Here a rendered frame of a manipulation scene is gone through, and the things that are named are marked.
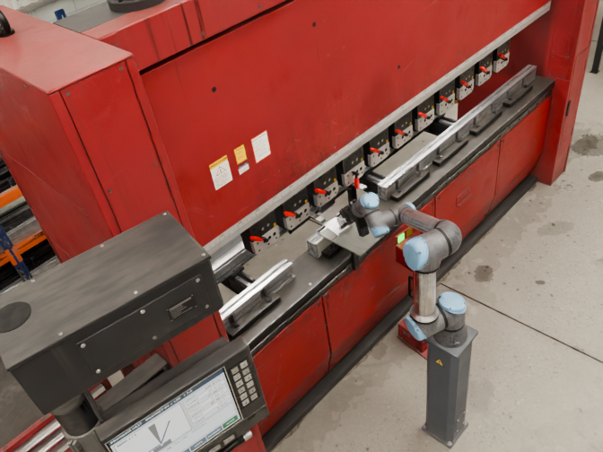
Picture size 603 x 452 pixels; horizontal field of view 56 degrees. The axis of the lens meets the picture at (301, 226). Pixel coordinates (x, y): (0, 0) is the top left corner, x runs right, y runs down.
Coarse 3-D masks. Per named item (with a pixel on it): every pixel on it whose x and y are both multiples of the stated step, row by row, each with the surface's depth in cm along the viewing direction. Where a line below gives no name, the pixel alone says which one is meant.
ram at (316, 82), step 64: (320, 0) 220; (384, 0) 248; (448, 0) 283; (512, 0) 330; (192, 64) 189; (256, 64) 209; (320, 64) 234; (384, 64) 265; (448, 64) 306; (192, 128) 199; (256, 128) 222; (320, 128) 250; (384, 128) 285; (192, 192) 211; (256, 192) 235
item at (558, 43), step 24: (552, 0) 366; (576, 0) 356; (552, 24) 375; (576, 24) 364; (528, 48) 396; (552, 48) 384; (576, 48) 373; (504, 72) 418; (552, 72) 393; (576, 72) 389; (480, 96) 444; (552, 96) 402; (576, 96) 407; (552, 120) 412; (552, 144) 423; (552, 168) 434
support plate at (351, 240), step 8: (352, 224) 286; (328, 232) 284; (352, 232) 281; (336, 240) 278; (344, 240) 278; (352, 240) 277; (360, 240) 276; (368, 240) 275; (376, 240) 275; (352, 248) 272; (360, 248) 272; (368, 248) 271
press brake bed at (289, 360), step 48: (528, 144) 404; (432, 192) 327; (480, 192) 375; (384, 240) 308; (336, 288) 290; (384, 288) 328; (288, 336) 275; (336, 336) 310; (288, 384) 292; (288, 432) 313
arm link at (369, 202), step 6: (360, 198) 249; (366, 198) 245; (372, 198) 246; (378, 198) 247; (354, 204) 255; (360, 204) 249; (366, 204) 245; (372, 204) 245; (360, 210) 251; (366, 210) 247; (372, 210) 246
